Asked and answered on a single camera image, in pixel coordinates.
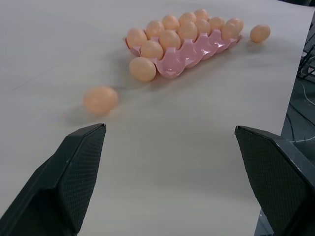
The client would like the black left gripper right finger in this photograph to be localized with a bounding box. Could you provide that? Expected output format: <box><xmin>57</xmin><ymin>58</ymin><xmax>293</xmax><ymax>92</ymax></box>
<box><xmin>235</xmin><ymin>125</ymin><xmax>315</xmax><ymax>236</ymax></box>

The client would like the black wire rack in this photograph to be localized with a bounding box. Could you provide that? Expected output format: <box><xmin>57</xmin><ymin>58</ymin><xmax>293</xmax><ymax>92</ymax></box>
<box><xmin>296</xmin><ymin>36</ymin><xmax>315</xmax><ymax>82</ymax></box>

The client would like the orange plastic egg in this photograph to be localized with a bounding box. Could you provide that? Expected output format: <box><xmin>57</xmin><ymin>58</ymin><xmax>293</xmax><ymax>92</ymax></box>
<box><xmin>178</xmin><ymin>11</ymin><xmax>197</xmax><ymax>27</ymax></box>
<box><xmin>140</xmin><ymin>40</ymin><xmax>164</xmax><ymax>59</ymax></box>
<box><xmin>250</xmin><ymin>24</ymin><xmax>271</xmax><ymax>44</ymax></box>
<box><xmin>83</xmin><ymin>85</ymin><xmax>119</xmax><ymax>115</ymax></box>
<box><xmin>126</xmin><ymin>28</ymin><xmax>148</xmax><ymax>49</ymax></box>
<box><xmin>161</xmin><ymin>14</ymin><xmax>180</xmax><ymax>31</ymax></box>
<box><xmin>226</xmin><ymin>18</ymin><xmax>245</xmax><ymax>32</ymax></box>
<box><xmin>177</xmin><ymin>21</ymin><xmax>198</xmax><ymax>40</ymax></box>
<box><xmin>193</xmin><ymin>8</ymin><xmax>210</xmax><ymax>22</ymax></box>
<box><xmin>128</xmin><ymin>57</ymin><xmax>157</xmax><ymax>83</ymax></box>
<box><xmin>145</xmin><ymin>20</ymin><xmax>165</xmax><ymax>39</ymax></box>
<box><xmin>195</xmin><ymin>19</ymin><xmax>211</xmax><ymax>35</ymax></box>
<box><xmin>221</xmin><ymin>23</ymin><xmax>240</xmax><ymax>40</ymax></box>
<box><xmin>159</xmin><ymin>29</ymin><xmax>182</xmax><ymax>49</ymax></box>
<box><xmin>208</xmin><ymin>16</ymin><xmax>225</xmax><ymax>31</ymax></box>

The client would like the thin white cable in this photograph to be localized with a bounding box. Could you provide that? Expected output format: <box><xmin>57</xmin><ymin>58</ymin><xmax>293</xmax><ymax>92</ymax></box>
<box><xmin>301</xmin><ymin>82</ymin><xmax>315</xmax><ymax>104</ymax></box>

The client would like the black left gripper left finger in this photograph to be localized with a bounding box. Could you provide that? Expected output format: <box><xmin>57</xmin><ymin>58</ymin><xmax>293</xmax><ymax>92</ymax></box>
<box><xmin>0</xmin><ymin>123</ymin><xmax>107</xmax><ymax>236</ymax></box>

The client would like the pink plastic egg tray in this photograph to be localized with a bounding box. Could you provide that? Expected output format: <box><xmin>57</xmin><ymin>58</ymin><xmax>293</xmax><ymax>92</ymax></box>
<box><xmin>124</xmin><ymin>28</ymin><xmax>243</xmax><ymax>80</ymax></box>

